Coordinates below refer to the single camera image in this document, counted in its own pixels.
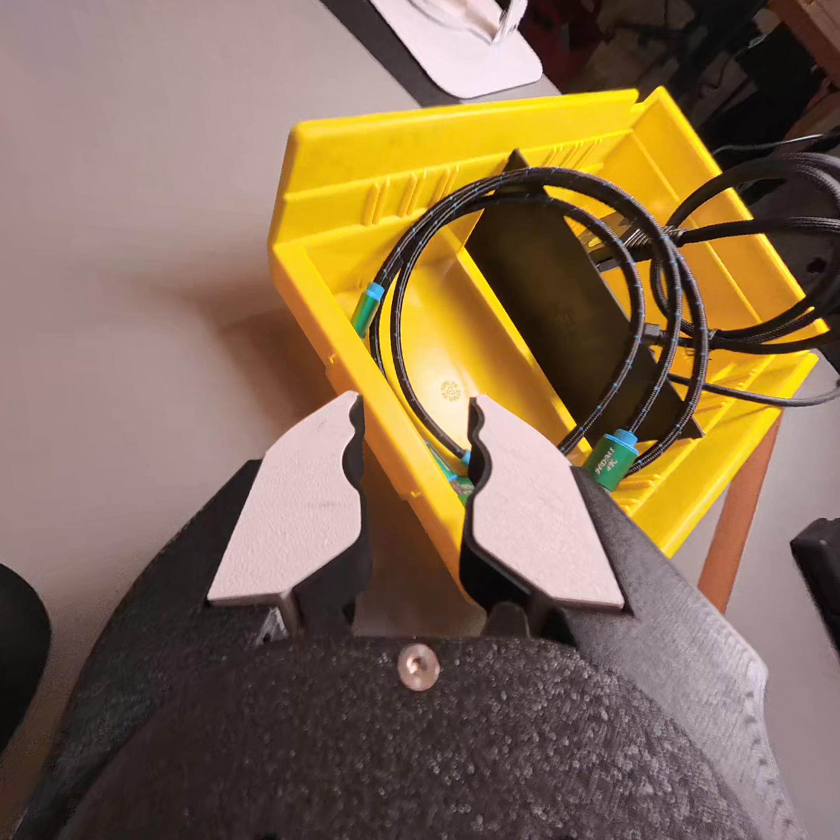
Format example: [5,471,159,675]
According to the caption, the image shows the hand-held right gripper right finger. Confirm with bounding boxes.
[459,394,626,614]

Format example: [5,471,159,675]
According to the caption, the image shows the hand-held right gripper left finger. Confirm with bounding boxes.
[207,392,374,616]

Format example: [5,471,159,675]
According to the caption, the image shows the black hub cable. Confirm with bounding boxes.
[646,322,840,409]

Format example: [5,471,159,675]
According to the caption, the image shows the yellow divided storage bin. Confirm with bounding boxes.
[268,87,820,605]

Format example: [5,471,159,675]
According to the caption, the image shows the black braided cable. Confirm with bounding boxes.
[664,134,840,358]

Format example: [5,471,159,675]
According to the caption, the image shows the black bin divider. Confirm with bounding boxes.
[462,150,706,447]

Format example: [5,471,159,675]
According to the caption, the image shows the black plastic object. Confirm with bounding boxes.
[791,518,840,634]

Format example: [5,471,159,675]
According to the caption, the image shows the white metal stand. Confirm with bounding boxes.
[367,0,544,99]

